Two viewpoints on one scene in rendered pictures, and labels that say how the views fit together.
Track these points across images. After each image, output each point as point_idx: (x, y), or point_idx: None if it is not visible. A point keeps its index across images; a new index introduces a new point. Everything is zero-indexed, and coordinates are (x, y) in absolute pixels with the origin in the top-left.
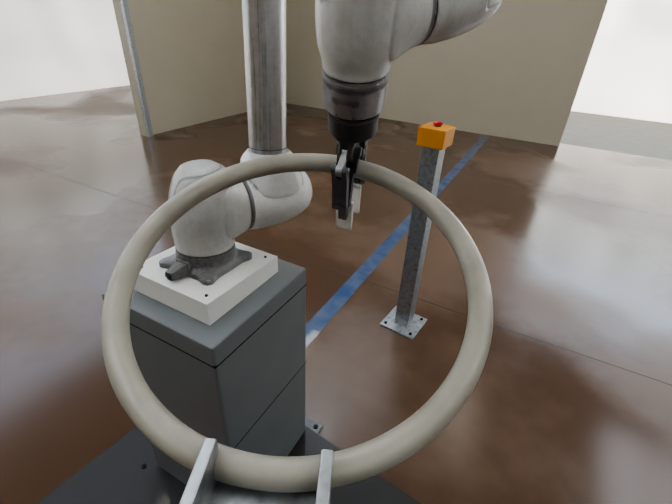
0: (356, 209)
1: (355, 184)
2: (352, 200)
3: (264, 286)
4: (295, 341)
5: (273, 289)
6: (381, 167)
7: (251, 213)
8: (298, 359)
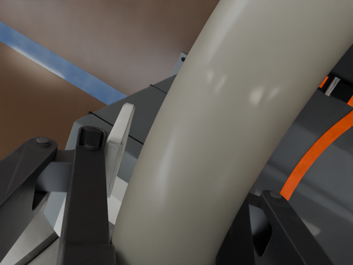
0: (132, 115)
1: (110, 163)
2: (125, 141)
3: (125, 175)
4: (149, 106)
5: (130, 164)
6: (218, 134)
7: (42, 252)
8: (158, 96)
